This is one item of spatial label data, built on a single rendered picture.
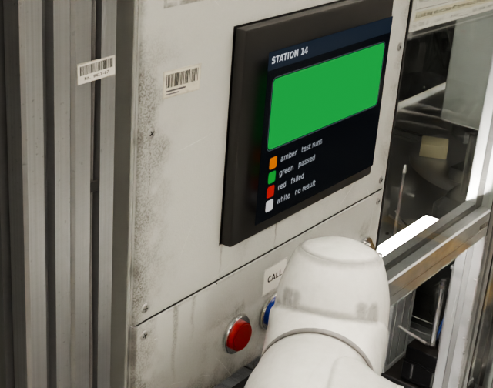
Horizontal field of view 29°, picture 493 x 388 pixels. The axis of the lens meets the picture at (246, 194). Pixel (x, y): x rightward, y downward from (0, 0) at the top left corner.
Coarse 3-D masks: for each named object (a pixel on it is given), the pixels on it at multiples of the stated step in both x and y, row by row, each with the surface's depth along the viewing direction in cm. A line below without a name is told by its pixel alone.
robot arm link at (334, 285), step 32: (320, 256) 83; (352, 256) 83; (288, 288) 84; (320, 288) 81; (352, 288) 81; (384, 288) 84; (288, 320) 82; (320, 320) 81; (352, 320) 82; (384, 320) 84; (384, 352) 85
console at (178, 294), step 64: (128, 0) 72; (192, 0) 74; (256, 0) 80; (320, 0) 88; (384, 0) 96; (128, 64) 74; (192, 64) 76; (256, 64) 81; (128, 128) 76; (192, 128) 79; (256, 128) 84; (384, 128) 107; (128, 192) 78; (192, 192) 81; (256, 192) 87; (320, 192) 97; (128, 256) 78; (192, 256) 84; (256, 256) 93; (128, 320) 81; (192, 320) 87; (256, 320) 97; (128, 384) 83; (192, 384) 91
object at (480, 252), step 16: (480, 240) 151; (464, 256) 153; (480, 256) 151; (480, 272) 152; (480, 288) 155; (448, 304) 157; (464, 304) 156; (480, 304) 157; (448, 320) 158; (464, 320) 156; (448, 336) 159; (464, 336) 157; (464, 352) 158; (464, 368) 161; (448, 384) 162; (464, 384) 164
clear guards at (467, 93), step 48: (432, 0) 109; (480, 0) 120; (432, 48) 113; (480, 48) 125; (432, 96) 117; (480, 96) 130; (432, 144) 122; (480, 144) 135; (384, 192) 115; (432, 192) 127; (480, 192) 141; (384, 240) 119; (432, 240) 132; (480, 336) 163; (480, 384) 171
